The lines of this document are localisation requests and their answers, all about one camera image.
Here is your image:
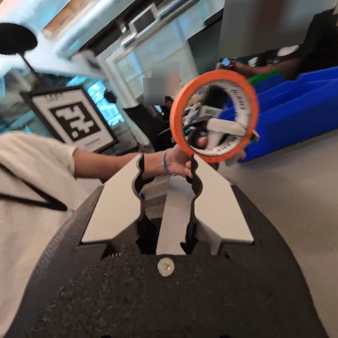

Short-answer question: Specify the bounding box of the green bin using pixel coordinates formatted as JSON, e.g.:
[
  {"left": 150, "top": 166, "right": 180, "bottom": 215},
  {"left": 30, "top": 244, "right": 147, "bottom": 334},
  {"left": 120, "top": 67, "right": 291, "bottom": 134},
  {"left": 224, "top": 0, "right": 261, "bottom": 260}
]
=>
[{"left": 248, "top": 69, "right": 282, "bottom": 85}]

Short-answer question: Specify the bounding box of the printed marker sign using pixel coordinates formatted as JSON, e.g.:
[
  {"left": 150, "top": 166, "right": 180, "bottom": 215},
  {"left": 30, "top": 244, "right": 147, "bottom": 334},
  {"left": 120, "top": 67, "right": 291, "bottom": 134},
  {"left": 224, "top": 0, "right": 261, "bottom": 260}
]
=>
[{"left": 21, "top": 85, "right": 118, "bottom": 154}]

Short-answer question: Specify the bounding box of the black round lamp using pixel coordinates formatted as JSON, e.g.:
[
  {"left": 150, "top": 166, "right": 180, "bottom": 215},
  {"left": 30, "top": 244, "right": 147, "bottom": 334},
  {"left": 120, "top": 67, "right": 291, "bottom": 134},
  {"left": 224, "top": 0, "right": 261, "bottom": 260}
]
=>
[{"left": 0, "top": 22, "right": 39, "bottom": 80}]

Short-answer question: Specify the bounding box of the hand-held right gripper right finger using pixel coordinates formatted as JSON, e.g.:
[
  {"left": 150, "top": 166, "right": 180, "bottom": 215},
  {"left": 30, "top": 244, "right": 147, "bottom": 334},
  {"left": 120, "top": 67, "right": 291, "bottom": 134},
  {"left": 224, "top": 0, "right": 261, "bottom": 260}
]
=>
[{"left": 180, "top": 154, "right": 254, "bottom": 255}]

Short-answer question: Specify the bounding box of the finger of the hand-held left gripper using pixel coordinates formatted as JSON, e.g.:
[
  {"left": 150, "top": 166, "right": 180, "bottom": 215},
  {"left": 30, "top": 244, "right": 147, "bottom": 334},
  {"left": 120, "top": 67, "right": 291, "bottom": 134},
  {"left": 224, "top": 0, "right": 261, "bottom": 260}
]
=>
[
  {"left": 226, "top": 131, "right": 260, "bottom": 167},
  {"left": 207, "top": 118, "right": 247, "bottom": 136}
]

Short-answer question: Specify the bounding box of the orange tape roll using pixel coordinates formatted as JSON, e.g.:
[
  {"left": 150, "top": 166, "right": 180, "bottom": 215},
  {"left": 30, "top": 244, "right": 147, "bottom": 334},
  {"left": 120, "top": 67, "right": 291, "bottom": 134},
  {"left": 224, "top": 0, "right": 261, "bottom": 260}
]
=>
[{"left": 170, "top": 69, "right": 260, "bottom": 163}]

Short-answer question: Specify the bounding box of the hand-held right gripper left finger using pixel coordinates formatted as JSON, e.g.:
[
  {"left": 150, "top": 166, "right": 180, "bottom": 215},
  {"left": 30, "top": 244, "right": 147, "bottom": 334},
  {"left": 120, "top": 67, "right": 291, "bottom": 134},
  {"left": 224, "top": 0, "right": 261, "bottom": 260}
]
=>
[{"left": 81, "top": 153, "right": 156, "bottom": 255}]

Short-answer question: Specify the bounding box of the blue plastic storage bin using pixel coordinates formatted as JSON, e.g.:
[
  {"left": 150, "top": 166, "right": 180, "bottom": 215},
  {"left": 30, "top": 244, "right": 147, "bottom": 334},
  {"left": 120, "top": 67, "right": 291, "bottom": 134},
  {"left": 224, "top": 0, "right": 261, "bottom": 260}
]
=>
[
  {"left": 253, "top": 74, "right": 285, "bottom": 93},
  {"left": 260, "top": 66, "right": 338, "bottom": 111},
  {"left": 219, "top": 87, "right": 338, "bottom": 163}
]

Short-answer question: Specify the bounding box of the person's left hand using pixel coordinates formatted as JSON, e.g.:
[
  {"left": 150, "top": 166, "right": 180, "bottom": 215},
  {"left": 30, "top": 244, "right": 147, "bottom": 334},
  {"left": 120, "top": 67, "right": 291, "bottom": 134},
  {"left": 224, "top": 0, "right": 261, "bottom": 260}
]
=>
[{"left": 169, "top": 135, "right": 209, "bottom": 178}]

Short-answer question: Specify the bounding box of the blue wristband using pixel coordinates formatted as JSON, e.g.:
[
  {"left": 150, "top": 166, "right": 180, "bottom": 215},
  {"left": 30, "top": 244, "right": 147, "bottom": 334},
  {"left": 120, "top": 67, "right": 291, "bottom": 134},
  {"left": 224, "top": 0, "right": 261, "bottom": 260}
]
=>
[{"left": 162, "top": 148, "right": 173, "bottom": 177}]

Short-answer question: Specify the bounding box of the black lanyard strap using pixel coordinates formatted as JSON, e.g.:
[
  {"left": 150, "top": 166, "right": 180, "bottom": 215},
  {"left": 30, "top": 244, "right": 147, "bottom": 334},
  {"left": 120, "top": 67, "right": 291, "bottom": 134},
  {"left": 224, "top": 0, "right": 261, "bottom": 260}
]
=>
[{"left": 0, "top": 162, "right": 68, "bottom": 212}]

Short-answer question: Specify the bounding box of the person's left forearm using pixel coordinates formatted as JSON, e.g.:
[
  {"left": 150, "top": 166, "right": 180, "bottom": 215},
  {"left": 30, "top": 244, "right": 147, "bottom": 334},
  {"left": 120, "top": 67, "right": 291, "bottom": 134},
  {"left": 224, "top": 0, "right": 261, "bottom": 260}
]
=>
[{"left": 73, "top": 146, "right": 172, "bottom": 183}]

